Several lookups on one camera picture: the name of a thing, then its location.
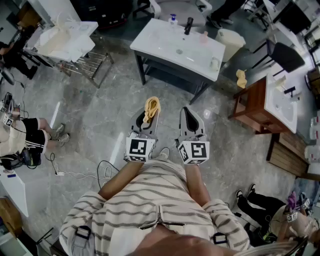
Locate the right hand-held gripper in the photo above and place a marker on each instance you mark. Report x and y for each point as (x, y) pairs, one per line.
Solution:
(197, 151)

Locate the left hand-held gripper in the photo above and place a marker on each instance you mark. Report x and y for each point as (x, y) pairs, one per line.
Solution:
(140, 147)

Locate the yellow cloth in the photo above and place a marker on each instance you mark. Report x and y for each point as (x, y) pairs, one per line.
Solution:
(151, 107)

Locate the person's right forearm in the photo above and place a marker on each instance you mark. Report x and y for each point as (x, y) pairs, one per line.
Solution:
(197, 185)

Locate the person's left forearm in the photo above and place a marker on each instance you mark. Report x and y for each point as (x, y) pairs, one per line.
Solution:
(117, 180)

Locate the pink bottle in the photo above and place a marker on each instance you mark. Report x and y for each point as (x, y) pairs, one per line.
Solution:
(204, 38)

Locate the person's right shoe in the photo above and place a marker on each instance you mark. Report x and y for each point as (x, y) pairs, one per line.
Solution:
(163, 153)

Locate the wooden cabinet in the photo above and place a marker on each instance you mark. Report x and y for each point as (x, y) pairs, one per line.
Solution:
(252, 100)

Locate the yellow rag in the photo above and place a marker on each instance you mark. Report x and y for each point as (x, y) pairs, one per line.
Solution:
(241, 78)

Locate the striped cream shirt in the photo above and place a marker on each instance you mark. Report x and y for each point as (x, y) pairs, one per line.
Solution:
(150, 200)

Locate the metal rack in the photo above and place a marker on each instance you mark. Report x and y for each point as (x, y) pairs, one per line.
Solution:
(87, 67)

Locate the beige trash bin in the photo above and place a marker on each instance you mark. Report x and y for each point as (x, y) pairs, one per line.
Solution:
(230, 42)

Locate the white power strip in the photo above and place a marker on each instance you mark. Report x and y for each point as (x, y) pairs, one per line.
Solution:
(59, 173)

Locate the wooden crate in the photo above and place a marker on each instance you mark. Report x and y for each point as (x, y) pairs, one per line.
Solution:
(287, 155)

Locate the small black faucet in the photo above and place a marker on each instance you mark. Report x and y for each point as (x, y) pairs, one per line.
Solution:
(290, 91)

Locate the white grey office chair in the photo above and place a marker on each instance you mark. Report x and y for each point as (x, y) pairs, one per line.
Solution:
(180, 10)

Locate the black chair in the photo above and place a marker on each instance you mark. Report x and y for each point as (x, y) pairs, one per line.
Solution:
(287, 56)

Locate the white plastic canister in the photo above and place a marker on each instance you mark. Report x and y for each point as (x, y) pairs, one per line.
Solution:
(315, 132)
(313, 157)

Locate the white table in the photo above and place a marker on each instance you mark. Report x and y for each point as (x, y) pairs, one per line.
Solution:
(12, 190)

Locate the dark metal vanity frame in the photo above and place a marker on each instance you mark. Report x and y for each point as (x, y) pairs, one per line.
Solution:
(172, 72)

